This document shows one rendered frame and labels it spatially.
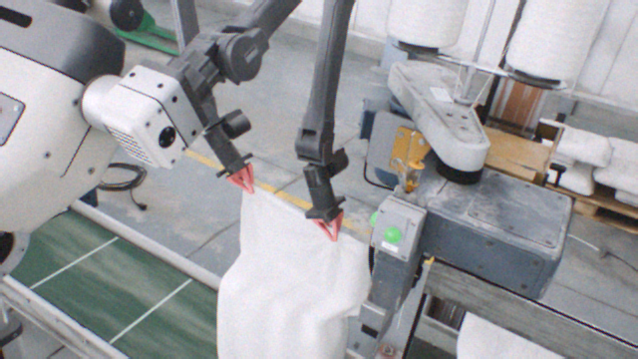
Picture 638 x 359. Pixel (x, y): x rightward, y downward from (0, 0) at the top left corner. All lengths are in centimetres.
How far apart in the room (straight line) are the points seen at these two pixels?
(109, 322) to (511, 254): 145
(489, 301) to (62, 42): 94
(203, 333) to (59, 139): 115
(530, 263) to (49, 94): 80
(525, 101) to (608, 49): 473
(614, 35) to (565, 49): 494
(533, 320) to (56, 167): 94
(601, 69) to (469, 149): 514
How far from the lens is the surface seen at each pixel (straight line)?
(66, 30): 87
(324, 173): 111
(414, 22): 106
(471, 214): 87
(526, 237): 87
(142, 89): 75
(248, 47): 84
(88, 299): 203
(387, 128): 128
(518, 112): 129
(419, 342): 159
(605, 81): 607
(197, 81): 79
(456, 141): 93
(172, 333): 186
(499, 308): 114
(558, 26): 102
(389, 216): 84
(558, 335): 115
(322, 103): 107
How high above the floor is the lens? 178
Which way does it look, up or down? 30 degrees down
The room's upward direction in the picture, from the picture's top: 9 degrees clockwise
